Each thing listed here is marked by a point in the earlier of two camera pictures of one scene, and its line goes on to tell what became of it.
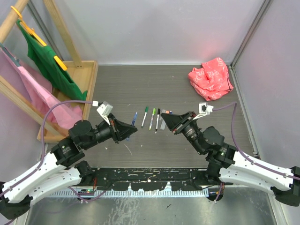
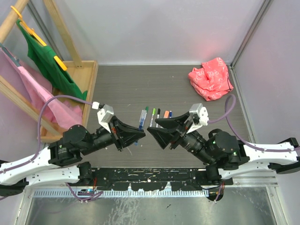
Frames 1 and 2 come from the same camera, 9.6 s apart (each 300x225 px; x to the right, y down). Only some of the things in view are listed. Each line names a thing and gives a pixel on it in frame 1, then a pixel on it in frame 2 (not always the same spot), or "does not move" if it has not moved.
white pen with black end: x=157 y=120 does not move
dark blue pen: x=133 y=123 to x=139 y=128
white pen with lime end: x=151 y=122 does not move
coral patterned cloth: x=211 y=80 does not move
